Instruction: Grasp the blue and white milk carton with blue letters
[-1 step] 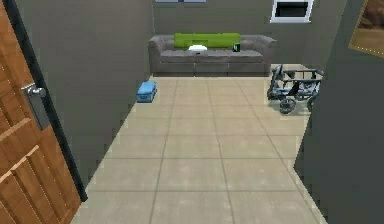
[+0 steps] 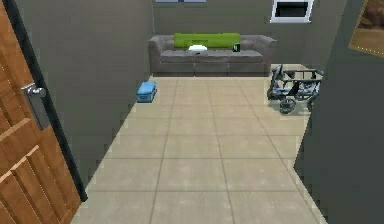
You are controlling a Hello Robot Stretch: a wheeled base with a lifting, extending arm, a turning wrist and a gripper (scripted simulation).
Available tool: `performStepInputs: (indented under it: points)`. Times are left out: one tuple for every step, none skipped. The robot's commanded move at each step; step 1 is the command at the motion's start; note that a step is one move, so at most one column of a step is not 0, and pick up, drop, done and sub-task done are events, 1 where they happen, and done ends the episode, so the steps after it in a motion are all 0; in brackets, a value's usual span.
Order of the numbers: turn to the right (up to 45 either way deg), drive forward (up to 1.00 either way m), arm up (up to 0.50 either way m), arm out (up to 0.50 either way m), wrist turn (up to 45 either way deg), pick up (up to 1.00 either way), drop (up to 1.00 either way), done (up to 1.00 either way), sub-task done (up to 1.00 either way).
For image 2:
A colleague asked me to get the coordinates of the grey metal wheeled frame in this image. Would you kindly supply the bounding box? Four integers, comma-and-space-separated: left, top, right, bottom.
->
266, 64, 325, 115

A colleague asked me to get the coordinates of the blue storage box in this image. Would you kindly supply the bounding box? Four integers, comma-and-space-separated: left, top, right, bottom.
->
135, 81, 158, 104

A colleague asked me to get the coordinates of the brown framed wall picture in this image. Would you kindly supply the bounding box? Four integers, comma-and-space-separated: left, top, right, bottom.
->
348, 0, 384, 60

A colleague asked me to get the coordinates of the grey sofa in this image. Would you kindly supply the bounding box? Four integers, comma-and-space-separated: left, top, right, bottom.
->
147, 33, 278, 78

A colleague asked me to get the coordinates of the brown wooden room door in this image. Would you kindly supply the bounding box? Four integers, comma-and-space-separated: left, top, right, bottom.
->
0, 0, 89, 224

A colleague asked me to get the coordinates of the silver door handle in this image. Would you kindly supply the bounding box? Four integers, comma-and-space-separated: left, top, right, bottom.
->
20, 82, 52, 131

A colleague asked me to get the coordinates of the white flat object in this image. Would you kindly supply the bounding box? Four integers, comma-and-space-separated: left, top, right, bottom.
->
187, 44, 209, 53

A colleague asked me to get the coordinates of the green sofa cushion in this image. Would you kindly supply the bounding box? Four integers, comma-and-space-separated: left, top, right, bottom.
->
173, 32, 242, 50

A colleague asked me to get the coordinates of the white framed window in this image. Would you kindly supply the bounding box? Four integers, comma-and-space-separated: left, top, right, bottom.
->
269, 0, 315, 24

